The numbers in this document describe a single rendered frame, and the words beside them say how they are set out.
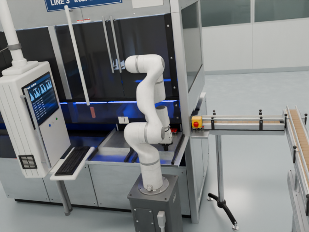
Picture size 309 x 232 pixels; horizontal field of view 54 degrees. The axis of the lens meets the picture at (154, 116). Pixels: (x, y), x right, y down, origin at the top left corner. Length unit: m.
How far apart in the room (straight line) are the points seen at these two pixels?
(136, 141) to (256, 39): 5.34
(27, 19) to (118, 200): 1.73
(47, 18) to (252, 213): 2.37
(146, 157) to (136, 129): 0.18
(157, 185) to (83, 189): 1.33
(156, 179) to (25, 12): 1.60
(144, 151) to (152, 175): 0.16
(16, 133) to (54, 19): 0.88
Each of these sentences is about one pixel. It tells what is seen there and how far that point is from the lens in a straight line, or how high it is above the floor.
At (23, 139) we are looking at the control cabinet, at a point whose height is 1.13.
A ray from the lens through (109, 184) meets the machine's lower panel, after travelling 2.87.
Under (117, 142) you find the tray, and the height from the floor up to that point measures 0.88.
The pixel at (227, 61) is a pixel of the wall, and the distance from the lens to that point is 6.87.
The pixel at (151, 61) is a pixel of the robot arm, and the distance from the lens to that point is 1.66.
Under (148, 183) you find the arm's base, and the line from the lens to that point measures 1.82.
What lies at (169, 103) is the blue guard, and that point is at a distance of 2.27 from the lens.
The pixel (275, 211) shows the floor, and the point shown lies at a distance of 3.03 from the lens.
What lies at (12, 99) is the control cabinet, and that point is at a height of 1.42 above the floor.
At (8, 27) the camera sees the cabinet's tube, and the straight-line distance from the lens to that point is 2.28.
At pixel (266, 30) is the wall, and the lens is 6.74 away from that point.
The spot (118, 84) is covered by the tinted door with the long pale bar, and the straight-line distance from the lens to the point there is 2.35.
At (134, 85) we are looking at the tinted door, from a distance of 2.31.
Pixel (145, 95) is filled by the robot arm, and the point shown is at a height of 1.44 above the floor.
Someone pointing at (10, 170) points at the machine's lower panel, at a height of 0.46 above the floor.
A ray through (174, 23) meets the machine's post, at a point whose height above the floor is 1.73.
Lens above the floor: 1.97
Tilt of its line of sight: 23 degrees down
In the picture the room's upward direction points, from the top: 8 degrees counter-clockwise
